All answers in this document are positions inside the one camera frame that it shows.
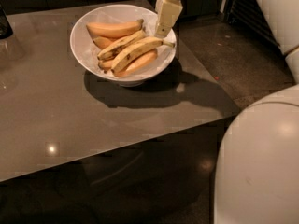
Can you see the dark object at left edge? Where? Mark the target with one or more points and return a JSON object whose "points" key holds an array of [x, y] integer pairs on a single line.
{"points": [[5, 28]]}

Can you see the black slatted radiator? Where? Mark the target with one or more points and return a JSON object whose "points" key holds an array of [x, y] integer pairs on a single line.
{"points": [[249, 12]]}

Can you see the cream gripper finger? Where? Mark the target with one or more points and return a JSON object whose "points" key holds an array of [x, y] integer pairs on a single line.
{"points": [[168, 12]]}

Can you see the spotted yellow front banana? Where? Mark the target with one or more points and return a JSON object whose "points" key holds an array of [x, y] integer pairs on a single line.
{"points": [[134, 51]]}

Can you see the white ceramic bowl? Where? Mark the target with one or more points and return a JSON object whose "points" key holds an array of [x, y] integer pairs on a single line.
{"points": [[85, 51]]}

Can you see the orange top banana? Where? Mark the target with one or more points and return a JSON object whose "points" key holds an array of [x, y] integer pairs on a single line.
{"points": [[114, 30]]}

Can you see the spotted yellow middle banana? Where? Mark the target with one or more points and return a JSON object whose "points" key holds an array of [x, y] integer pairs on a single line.
{"points": [[119, 45]]}

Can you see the orange bottom banana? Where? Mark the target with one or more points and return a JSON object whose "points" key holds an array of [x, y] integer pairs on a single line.
{"points": [[138, 63]]}

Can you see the spotted yellow banana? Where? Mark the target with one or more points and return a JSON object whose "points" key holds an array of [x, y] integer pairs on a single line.
{"points": [[134, 51], [119, 45]]}

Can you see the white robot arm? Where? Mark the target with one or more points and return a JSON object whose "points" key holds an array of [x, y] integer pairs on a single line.
{"points": [[257, 171]]}

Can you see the small orange banana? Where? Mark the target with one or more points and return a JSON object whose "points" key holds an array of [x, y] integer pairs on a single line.
{"points": [[102, 42]]}

